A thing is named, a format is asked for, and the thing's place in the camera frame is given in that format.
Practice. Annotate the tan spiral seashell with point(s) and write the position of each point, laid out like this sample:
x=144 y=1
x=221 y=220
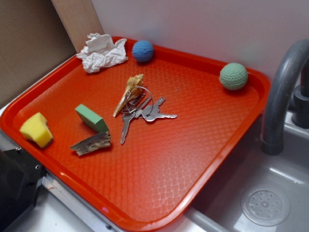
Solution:
x=132 y=91

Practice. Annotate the brown cardboard panel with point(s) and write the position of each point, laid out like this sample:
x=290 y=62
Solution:
x=33 y=41

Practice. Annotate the brown wood bark piece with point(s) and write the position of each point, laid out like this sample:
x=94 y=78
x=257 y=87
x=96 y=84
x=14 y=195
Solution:
x=93 y=143

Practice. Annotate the silver key bunch on ring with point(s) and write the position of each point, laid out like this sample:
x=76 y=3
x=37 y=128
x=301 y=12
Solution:
x=148 y=110

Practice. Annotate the light wooden board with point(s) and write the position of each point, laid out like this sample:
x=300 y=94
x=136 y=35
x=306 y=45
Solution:
x=79 y=19

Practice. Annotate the green rectangular eraser block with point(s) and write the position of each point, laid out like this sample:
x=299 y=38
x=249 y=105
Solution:
x=91 y=119

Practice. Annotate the orange plastic tray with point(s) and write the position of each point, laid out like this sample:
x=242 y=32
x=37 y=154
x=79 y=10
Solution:
x=149 y=181

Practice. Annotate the green dimpled ball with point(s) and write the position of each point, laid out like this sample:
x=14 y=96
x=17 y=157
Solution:
x=233 y=76

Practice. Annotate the black metal mount block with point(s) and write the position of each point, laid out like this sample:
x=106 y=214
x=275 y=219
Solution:
x=20 y=180

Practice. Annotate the grey plastic sink basin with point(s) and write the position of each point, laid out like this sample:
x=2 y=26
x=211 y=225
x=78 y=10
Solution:
x=217 y=208

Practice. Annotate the yellow sponge piece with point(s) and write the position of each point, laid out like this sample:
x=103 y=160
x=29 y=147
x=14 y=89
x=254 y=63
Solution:
x=36 y=129

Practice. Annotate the crumpled white paper towel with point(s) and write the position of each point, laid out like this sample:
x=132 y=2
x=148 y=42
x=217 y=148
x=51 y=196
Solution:
x=101 y=52

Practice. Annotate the grey sink drain strainer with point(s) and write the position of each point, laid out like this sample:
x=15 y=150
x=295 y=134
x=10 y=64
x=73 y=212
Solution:
x=265 y=205

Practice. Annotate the grey curved faucet spout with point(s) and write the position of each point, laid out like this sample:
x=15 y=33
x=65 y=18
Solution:
x=280 y=97

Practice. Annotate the dark grey faucet handle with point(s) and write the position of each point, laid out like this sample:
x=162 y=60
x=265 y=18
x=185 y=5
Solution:
x=301 y=99

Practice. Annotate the blue dimpled ball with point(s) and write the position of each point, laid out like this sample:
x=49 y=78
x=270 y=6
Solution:
x=143 y=51

